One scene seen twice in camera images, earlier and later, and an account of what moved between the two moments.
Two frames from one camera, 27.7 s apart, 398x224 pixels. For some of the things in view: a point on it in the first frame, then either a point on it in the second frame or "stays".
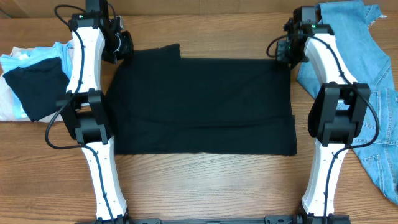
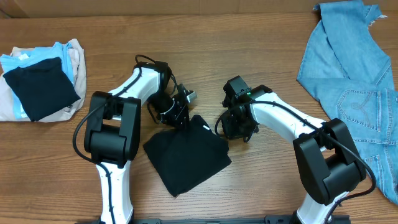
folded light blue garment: x=9 y=62 stays
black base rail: x=303 y=219 stays
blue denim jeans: x=363 y=58 stays
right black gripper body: x=294 y=56 → x=240 y=127
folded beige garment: x=8 y=109 stays
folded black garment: x=40 y=86 stays
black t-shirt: x=163 y=104 → x=185 y=157
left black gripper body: x=117 y=47 → x=169 y=111
